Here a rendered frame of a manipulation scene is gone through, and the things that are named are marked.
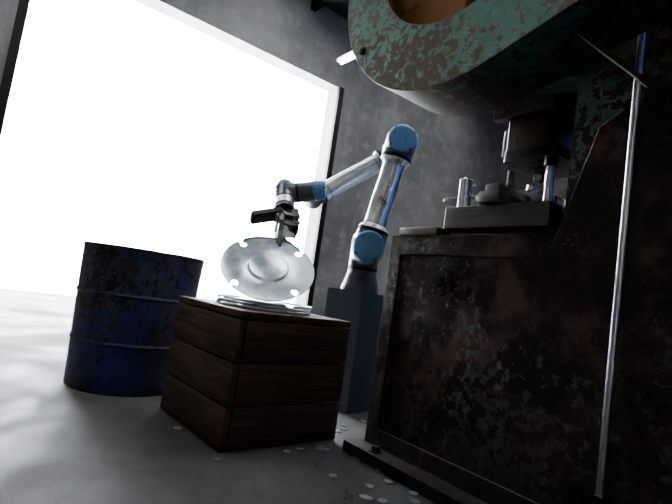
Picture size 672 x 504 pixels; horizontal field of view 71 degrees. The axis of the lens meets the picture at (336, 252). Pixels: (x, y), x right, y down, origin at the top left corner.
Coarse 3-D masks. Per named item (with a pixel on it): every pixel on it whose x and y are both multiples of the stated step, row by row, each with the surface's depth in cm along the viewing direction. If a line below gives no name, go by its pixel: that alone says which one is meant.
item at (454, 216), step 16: (448, 208) 129; (464, 208) 125; (480, 208) 121; (496, 208) 117; (512, 208) 114; (528, 208) 110; (544, 208) 107; (560, 208) 109; (448, 224) 128; (464, 224) 124; (480, 224) 120; (496, 224) 117; (512, 224) 113; (528, 224) 110; (544, 224) 107; (560, 224) 110
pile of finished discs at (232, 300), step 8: (224, 296) 137; (232, 296) 154; (240, 296) 157; (224, 304) 136; (232, 304) 134; (240, 304) 146; (248, 304) 132; (256, 304) 140; (264, 304) 132; (272, 304) 133; (280, 304) 134; (288, 304) 158; (296, 304) 158; (280, 312) 134; (288, 312) 141; (296, 312) 137; (304, 312) 140
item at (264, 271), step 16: (256, 240) 155; (272, 240) 157; (224, 256) 146; (240, 256) 148; (256, 256) 148; (272, 256) 150; (288, 256) 153; (304, 256) 155; (224, 272) 141; (240, 272) 142; (256, 272) 143; (272, 272) 145; (288, 272) 147; (304, 272) 149; (240, 288) 137; (256, 288) 139; (272, 288) 140; (288, 288) 142; (304, 288) 143
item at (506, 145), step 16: (560, 96) 129; (576, 96) 134; (560, 112) 129; (512, 128) 135; (528, 128) 131; (544, 128) 127; (560, 128) 129; (512, 144) 134; (528, 144) 130; (544, 144) 127
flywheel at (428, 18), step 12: (396, 0) 135; (408, 0) 131; (420, 0) 127; (432, 0) 123; (444, 0) 120; (456, 0) 116; (468, 0) 114; (396, 12) 134; (408, 12) 130; (420, 12) 126; (432, 12) 123; (444, 12) 119; (456, 12) 116; (420, 24) 125
